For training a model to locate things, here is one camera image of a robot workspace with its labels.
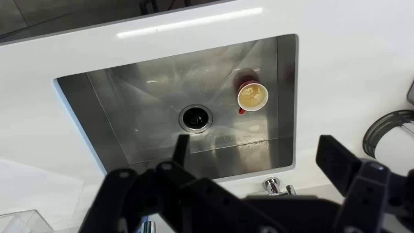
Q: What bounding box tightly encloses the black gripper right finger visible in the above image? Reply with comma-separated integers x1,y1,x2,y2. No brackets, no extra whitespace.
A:
315,134,414,233

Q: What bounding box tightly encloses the sink drain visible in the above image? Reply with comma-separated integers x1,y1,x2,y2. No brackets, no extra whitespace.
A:
178,104,213,133

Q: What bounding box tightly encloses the black cable loop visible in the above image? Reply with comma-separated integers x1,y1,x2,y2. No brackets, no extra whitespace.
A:
360,108,414,157

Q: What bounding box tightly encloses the clear plastic container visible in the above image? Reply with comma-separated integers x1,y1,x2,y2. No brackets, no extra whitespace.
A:
0,209,53,233

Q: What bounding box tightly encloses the tall chrome kitchen faucet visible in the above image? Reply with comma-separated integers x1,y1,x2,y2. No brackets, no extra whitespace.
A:
262,177,296,195

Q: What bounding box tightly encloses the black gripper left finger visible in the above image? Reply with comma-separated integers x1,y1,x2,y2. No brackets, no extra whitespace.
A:
78,134,284,233

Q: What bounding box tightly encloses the stainless steel sink basin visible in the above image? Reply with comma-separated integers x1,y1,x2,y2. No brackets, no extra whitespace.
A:
56,33,298,178

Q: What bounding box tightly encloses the red paper cup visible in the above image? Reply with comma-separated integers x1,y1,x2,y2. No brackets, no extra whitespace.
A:
235,74,269,113

